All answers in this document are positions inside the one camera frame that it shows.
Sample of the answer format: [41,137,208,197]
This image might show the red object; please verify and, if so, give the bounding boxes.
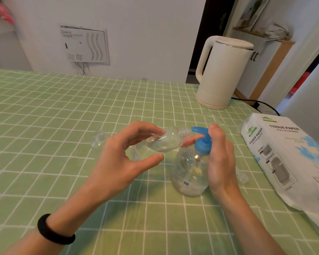
[288,72,310,96]

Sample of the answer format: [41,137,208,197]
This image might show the black power cable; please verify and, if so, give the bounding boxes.
[231,97,281,117]

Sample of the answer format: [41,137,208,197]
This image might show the pink hanging item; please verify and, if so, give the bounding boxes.
[0,0,15,26]

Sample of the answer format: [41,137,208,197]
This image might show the black wrist band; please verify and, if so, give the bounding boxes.
[37,214,76,245]

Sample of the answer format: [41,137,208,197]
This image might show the large clear bottle blue pump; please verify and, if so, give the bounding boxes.
[171,126,213,198]

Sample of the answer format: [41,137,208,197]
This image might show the person's left hand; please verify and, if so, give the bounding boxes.
[84,120,167,205]

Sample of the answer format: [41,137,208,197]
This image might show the wooden top white cabinet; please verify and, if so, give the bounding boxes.
[0,5,33,72]

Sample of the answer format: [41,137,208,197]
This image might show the leaning framed picture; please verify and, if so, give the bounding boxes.
[235,0,272,31]

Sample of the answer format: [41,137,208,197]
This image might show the person's left forearm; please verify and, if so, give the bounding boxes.
[2,183,115,255]

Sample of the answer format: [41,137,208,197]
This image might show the person's right hand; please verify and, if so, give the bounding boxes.
[181,123,242,204]

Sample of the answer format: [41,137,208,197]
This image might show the small clear plastic bottle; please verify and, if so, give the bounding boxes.
[91,131,106,148]
[130,126,192,162]

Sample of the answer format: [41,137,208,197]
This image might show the white tissue paper pack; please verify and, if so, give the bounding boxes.
[240,113,319,237]

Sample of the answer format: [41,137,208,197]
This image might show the cream electric kettle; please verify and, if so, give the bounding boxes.
[195,35,254,110]

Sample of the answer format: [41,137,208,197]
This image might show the crumpled grey paper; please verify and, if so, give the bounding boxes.
[264,23,293,41]

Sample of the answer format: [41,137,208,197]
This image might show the thin loose wall wires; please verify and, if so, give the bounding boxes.
[74,61,90,76]

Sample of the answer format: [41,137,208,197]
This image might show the white door wooden side cabinet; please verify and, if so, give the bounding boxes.
[233,27,296,101]

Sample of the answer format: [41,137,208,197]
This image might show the green checked tablecloth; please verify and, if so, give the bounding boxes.
[0,69,319,255]

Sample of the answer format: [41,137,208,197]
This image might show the small white bottle cap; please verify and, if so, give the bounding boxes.
[235,167,249,185]

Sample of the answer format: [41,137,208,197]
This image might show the white wall panel cover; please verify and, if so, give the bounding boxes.
[60,23,110,64]

